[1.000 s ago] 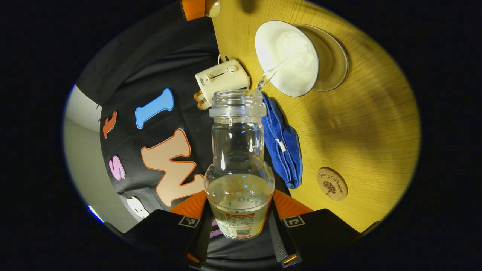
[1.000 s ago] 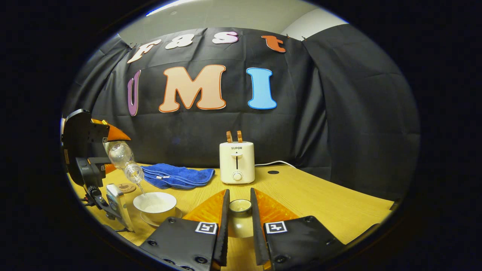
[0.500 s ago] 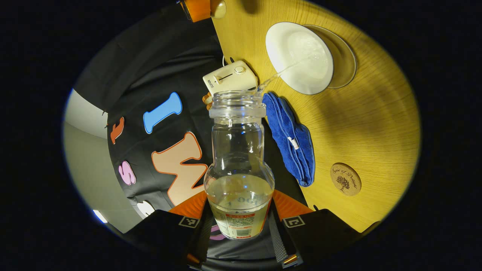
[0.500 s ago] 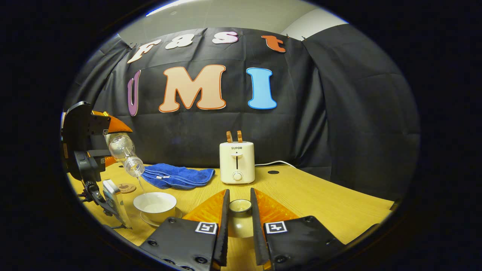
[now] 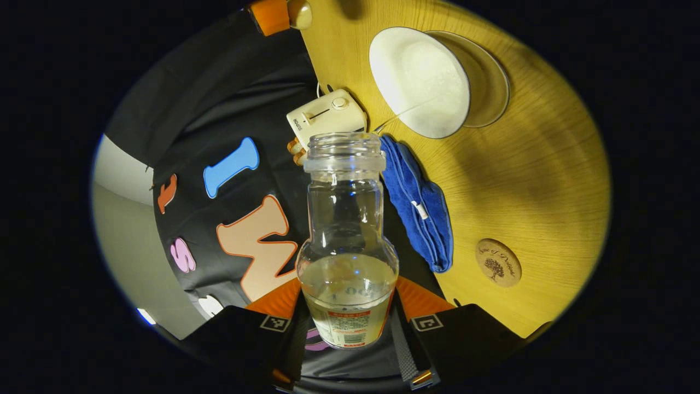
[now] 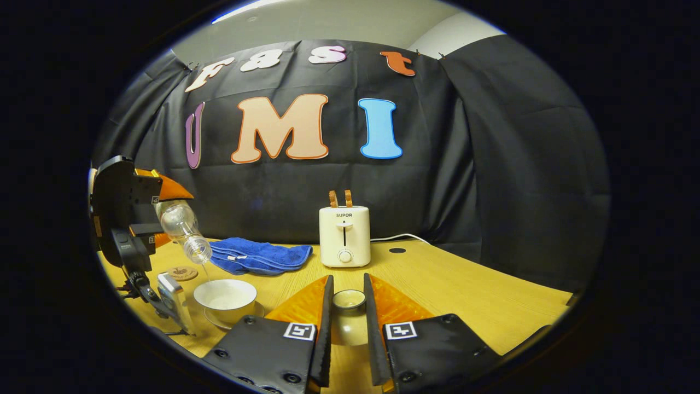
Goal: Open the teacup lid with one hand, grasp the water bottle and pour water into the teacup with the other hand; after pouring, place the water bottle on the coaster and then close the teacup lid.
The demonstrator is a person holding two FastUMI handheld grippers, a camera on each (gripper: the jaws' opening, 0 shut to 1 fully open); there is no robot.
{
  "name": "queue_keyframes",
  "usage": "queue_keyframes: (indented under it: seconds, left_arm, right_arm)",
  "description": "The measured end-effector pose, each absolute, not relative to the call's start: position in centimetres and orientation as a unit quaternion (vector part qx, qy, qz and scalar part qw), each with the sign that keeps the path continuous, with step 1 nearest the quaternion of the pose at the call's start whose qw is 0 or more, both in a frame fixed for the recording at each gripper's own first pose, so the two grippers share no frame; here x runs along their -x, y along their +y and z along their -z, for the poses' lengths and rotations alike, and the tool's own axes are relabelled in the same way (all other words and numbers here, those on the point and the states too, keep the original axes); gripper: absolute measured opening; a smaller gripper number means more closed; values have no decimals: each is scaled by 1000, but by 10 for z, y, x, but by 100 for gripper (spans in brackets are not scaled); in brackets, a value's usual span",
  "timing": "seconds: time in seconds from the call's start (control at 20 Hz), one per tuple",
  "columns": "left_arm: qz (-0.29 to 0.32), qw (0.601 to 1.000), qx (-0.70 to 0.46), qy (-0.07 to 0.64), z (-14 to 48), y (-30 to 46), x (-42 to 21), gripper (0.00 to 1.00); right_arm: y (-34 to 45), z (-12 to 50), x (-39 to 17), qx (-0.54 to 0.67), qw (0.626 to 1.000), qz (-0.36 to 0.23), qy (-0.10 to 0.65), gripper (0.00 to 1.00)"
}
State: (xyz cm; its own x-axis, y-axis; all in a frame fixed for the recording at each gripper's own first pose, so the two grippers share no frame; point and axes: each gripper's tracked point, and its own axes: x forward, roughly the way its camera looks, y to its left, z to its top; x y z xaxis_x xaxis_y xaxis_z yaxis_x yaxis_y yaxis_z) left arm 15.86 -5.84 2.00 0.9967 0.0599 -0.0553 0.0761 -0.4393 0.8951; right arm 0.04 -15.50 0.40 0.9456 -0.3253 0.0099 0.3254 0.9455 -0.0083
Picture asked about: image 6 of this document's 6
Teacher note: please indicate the blue folded towel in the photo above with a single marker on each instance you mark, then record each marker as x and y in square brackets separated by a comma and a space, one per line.
[262, 254]

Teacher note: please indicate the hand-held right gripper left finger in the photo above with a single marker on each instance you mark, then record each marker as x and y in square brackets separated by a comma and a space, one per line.
[324, 339]

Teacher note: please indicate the black backdrop cloth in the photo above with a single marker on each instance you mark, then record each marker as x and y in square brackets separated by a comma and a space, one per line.
[492, 164]

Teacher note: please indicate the clear plastic water bottle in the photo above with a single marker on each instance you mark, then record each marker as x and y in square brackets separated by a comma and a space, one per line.
[180, 224]

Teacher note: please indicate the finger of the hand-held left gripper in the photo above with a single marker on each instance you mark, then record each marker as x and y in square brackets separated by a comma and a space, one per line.
[145, 230]
[145, 189]

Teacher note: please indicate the cream toaster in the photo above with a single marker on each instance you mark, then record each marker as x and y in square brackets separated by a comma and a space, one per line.
[344, 235]

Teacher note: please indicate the round cork coaster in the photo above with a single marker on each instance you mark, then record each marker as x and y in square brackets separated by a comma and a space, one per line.
[183, 273]

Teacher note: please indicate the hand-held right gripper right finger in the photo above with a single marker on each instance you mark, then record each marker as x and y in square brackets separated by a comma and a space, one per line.
[373, 339]

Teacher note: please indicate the cream ceramic saucer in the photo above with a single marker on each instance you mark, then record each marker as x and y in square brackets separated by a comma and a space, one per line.
[260, 314]

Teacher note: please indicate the cream ceramic teacup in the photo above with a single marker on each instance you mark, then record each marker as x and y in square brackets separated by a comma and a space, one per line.
[224, 312]

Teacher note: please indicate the cream teacup lid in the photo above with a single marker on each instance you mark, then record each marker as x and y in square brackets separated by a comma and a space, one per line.
[349, 325]

